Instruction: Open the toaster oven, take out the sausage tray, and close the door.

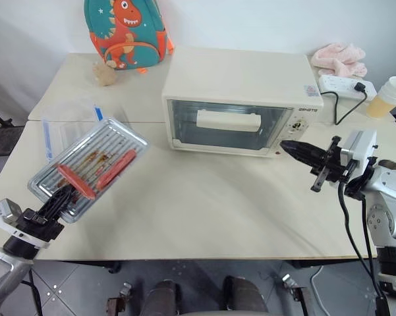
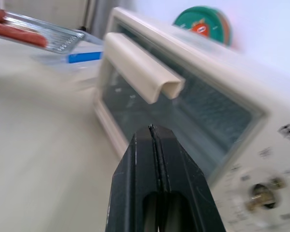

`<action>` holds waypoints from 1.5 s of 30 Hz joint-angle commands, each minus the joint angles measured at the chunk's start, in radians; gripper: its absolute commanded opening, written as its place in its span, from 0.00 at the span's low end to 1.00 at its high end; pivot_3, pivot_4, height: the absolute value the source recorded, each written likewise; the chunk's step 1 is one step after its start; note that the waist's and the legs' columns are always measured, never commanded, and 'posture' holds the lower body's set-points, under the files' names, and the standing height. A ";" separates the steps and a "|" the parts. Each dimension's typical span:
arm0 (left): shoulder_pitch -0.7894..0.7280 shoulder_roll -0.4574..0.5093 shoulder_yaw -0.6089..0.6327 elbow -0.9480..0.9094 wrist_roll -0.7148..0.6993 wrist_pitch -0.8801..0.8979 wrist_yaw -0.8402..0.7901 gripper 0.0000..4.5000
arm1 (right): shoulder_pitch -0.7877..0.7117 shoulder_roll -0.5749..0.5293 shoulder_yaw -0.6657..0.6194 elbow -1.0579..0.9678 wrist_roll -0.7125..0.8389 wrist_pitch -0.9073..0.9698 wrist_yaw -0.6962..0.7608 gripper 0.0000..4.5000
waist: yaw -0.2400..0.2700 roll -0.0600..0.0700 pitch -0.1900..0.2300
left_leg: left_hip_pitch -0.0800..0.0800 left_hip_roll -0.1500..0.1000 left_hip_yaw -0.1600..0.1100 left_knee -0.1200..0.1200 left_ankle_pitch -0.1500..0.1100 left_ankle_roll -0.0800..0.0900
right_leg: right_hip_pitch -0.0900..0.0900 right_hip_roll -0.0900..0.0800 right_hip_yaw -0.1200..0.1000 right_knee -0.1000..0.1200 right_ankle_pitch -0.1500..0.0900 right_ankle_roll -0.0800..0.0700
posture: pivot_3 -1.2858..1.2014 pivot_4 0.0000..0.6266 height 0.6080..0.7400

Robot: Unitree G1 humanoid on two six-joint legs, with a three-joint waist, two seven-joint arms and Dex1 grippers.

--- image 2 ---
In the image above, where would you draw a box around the brass toaster oven knob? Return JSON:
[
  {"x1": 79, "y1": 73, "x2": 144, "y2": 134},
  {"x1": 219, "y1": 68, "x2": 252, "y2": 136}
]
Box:
[{"x1": 246, "y1": 177, "x2": 287, "y2": 218}]

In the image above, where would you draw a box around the clear container with blue label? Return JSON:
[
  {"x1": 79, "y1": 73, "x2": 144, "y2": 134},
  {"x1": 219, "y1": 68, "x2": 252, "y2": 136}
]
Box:
[{"x1": 31, "y1": 33, "x2": 105, "y2": 71}]

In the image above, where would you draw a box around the cream white toaster oven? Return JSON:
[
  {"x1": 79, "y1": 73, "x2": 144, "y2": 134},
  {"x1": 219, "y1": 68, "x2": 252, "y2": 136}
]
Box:
[{"x1": 93, "y1": 6, "x2": 290, "y2": 232}]

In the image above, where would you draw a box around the cream white door handle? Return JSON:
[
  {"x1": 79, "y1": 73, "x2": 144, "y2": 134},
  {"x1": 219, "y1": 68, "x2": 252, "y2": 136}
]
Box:
[{"x1": 102, "y1": 32, "x2": 186, "y2": 104}]

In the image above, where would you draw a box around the clear glass tray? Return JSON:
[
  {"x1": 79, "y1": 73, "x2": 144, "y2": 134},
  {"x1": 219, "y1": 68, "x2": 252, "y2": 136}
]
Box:
[{"x1": 0, "y1": 6, "x2": 85, "y2": 55}]

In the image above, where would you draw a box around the green round tin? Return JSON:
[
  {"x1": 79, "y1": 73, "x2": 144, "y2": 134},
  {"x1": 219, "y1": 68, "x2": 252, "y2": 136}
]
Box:
[{"x1": 172, "y1": 5, "x2": 233, "y2": 47}]

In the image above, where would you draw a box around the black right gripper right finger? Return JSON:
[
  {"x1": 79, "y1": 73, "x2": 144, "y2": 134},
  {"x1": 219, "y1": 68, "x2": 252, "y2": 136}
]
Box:
[{"x1": 150, "y1": 124, "x2": 227, "y2": 232}]

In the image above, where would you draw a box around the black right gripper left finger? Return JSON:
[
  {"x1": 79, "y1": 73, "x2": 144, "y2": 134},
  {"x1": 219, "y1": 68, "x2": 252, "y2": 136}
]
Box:
[{"x1": 104, "y1": 125, "x2": 165, "y2": 232}]

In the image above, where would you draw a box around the glass toaster oven door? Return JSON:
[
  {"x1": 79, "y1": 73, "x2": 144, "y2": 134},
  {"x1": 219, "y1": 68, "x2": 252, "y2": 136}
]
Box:
[{"x1": 93, "y1": 26, "x2": 267, "y2": 188}]

